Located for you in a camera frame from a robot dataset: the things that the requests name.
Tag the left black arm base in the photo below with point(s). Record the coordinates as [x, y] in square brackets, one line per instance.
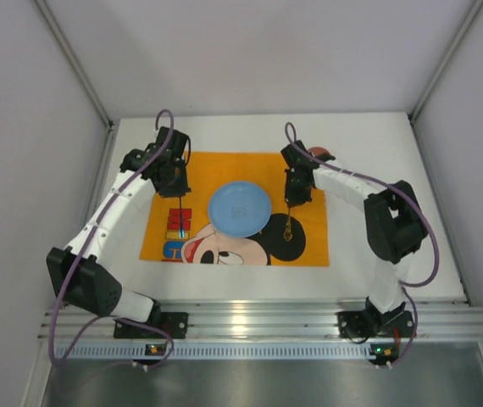
[173, 323]

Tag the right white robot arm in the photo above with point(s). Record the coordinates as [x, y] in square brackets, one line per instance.
[394, 232]

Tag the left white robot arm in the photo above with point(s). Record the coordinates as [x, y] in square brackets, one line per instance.
[80, 272]

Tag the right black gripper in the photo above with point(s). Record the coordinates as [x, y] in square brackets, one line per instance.
[294, 199]

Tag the gold ornate spoon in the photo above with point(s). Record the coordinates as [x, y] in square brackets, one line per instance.
[288, 228]

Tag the light blue plate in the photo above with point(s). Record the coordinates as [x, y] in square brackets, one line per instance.
[239, 209]

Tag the blue metal fork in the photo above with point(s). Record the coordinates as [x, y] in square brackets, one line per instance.
[181, 220]

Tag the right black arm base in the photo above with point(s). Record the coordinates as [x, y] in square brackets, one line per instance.
[359, 325]

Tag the perforated cable duct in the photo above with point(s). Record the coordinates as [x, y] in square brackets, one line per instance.
[226, 351]

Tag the pink plastic cup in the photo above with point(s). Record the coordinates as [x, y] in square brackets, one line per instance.
[317, 151]

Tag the aluminium mounting rail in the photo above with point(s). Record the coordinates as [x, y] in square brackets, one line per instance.
[287, 303]

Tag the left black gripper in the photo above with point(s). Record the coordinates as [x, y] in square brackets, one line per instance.
[178, 189]

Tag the orange Mickey Mouse placemat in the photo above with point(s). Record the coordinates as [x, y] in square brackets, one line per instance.
[202, 244]

